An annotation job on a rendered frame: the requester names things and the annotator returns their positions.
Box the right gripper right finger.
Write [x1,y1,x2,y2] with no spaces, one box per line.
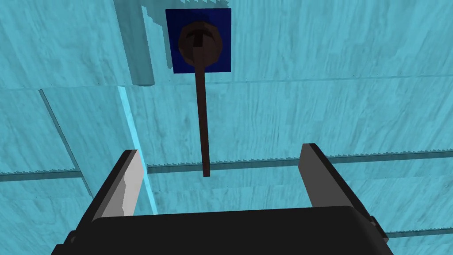
[298,143,371,216]

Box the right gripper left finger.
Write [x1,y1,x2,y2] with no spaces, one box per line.
[89,149,146,223]

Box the dark brown lever door handle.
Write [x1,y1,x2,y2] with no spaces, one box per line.
[165,8,232,178]

